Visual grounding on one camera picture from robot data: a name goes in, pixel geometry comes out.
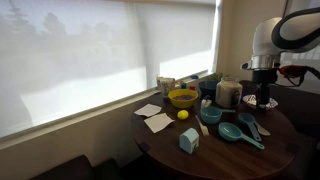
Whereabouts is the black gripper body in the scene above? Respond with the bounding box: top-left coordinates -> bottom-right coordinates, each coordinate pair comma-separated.
252,69 -> 277,110

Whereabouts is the small teal measuring cup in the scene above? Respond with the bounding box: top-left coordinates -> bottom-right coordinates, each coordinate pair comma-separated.
238,113 -> 262,142

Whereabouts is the medium teal measuring cup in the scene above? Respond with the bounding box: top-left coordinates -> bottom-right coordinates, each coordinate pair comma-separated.
218,122 -> 265,150

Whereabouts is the large teal measuring cup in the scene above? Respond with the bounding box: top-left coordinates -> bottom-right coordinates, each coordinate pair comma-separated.
200,106 -> 235,125

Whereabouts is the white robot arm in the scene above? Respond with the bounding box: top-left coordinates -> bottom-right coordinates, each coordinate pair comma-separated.
241,7 -> 320,110

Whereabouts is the patterned white plate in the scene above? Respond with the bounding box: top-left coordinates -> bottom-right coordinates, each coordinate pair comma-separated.
242,94 -> 278,110

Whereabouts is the glass jar with rice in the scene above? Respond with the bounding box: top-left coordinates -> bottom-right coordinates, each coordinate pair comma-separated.
215,77 -> 243,108

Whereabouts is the green plant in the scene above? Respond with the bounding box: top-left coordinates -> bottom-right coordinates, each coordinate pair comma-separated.
206,72 -> 224,82

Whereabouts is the white plastic spoon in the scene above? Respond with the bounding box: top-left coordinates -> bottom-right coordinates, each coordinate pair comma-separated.
254,122 -> 271,136

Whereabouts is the small white bottle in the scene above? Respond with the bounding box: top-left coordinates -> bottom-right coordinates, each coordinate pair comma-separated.
201,95 -> 212,108

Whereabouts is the blue bottle cap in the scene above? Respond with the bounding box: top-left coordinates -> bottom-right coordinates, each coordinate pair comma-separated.
191,75 -> 199,79

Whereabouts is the red toy block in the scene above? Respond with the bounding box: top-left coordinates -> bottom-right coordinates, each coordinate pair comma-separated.
189,85 -> 196,91

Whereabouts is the white plastic fork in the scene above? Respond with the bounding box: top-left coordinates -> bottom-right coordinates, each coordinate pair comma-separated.
195,115 -> 210,136

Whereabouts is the blue toy block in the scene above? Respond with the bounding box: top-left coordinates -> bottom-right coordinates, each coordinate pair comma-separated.
180,82 -> 187,89

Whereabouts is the yellow bowl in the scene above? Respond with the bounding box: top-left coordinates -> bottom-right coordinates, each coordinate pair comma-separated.
168,89 -> 198,109

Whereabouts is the yellow lemon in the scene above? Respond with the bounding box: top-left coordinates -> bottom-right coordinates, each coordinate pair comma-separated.
177,110 -> 189,120

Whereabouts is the patterned paper cup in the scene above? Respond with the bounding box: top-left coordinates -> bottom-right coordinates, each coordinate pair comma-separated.
157,77 -> 175,97

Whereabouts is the small blue house box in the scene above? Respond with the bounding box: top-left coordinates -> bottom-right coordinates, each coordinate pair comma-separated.
179,128 -> 199,154

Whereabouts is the white paper napkin near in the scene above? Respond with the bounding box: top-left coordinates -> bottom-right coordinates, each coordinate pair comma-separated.
144,113 -> 173,133

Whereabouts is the white paper napkin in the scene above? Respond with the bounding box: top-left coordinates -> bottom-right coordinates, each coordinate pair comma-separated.
135,104 -> 161,117
144,113 -> 173,133

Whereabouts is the white paper napkin far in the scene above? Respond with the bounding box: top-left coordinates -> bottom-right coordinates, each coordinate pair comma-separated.
135,104 -> 161,117

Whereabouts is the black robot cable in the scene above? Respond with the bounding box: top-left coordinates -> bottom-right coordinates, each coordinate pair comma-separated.
277,64 -> 320,88

